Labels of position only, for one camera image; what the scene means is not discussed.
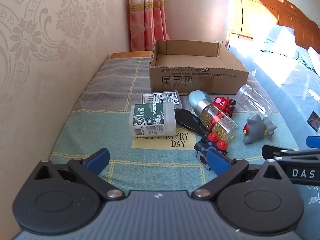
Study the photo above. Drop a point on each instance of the black oval object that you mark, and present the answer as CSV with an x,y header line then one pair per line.
x,y
186,121

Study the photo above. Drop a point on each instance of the teal patterned cloth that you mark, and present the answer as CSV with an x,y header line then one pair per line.
x,y
303,57

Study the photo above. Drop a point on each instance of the pink curtain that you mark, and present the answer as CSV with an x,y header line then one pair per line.
x,y
147,17

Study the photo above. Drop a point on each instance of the black toy train red wheels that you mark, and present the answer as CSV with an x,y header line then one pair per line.
x,y
202,150

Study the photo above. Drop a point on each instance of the clear plastic case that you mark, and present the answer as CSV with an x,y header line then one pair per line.
x,y
162,97

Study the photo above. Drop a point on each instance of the grey toy animal figure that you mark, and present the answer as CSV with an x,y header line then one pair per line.
x,y
252,130

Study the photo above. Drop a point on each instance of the glass bottle with gold capsules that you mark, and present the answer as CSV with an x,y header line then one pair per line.
x,y
217,121

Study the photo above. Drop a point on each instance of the plaid table cloth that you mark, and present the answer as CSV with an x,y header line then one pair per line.
x,y
105,100

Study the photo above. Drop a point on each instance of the dark flat object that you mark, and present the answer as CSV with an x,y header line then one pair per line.
x,y
313,121

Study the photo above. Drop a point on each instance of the white pillow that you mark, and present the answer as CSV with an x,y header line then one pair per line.
x,y
315,60

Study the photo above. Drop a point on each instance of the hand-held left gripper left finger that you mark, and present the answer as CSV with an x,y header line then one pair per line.
x,y
98,161

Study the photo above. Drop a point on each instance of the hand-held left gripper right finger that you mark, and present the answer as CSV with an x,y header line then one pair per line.
x,y
217,162

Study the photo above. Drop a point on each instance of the wooden bed blue bedding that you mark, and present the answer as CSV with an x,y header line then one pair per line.
x,y
282,80

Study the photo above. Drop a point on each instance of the clear plastic jar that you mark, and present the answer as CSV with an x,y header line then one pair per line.
x,y
252,98

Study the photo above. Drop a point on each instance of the white canister with green label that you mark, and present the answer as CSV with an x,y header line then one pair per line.
x,y
150,120

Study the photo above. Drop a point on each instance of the white wall socket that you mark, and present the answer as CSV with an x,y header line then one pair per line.
x,y
218,41

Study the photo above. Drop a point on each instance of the wooden bed headboard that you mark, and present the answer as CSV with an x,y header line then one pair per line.
x,y
265,12

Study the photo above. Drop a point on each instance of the cardboard box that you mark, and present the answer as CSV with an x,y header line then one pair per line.
x,y
200,80

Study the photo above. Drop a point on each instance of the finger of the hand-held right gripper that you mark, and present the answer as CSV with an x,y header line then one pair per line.
x,y
313,141
277,152

